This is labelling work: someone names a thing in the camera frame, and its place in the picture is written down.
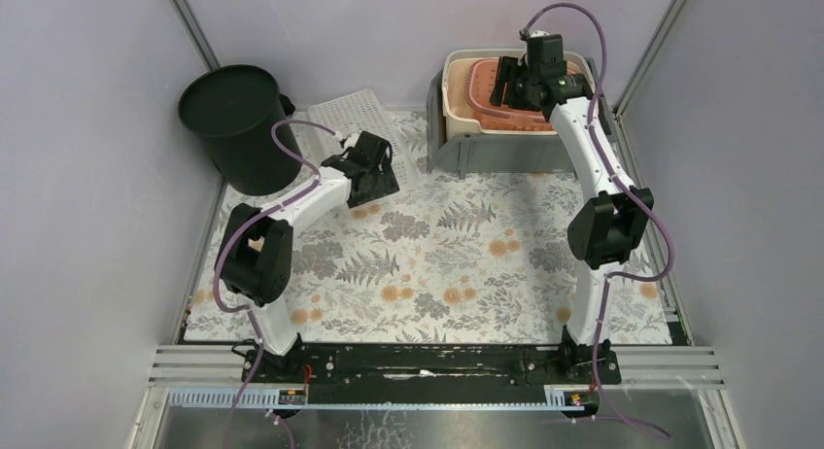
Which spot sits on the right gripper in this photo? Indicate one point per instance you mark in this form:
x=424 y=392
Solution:
x=509 y=69

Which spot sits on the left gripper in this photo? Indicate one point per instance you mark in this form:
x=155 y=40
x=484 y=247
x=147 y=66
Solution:
x=375 y=185

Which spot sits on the pink perforated basket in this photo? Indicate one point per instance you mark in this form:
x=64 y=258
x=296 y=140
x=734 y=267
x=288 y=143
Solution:
x=479 y=87

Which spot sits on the cream plastic tub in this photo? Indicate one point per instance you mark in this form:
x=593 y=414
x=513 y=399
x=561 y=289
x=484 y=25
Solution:
x=460 y=117

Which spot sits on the white perforated plastic basket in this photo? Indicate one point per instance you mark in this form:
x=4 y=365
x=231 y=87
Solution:
x=361 y=111

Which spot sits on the grey plastic crate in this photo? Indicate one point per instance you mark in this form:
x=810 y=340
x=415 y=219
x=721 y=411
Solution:
x=468 y=153

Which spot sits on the large black cylindrical container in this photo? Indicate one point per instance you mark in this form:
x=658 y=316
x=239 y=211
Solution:
x=232 y=111

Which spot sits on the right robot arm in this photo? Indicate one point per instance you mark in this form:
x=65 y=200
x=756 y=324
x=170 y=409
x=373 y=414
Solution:
x=613 y=218

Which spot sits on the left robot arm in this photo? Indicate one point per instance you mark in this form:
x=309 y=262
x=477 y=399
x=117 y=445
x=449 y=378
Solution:
x=255 y=260

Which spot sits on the black cloth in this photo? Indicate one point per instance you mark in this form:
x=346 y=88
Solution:
x=287 y=105

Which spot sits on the floral patterned table mat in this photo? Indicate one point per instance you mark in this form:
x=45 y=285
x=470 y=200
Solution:
x=479 y=259

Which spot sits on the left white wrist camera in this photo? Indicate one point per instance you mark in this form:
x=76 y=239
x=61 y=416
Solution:
x=346 y=140

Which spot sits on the black mounting base rail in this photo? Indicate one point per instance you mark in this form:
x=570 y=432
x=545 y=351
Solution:
x=414 y=373

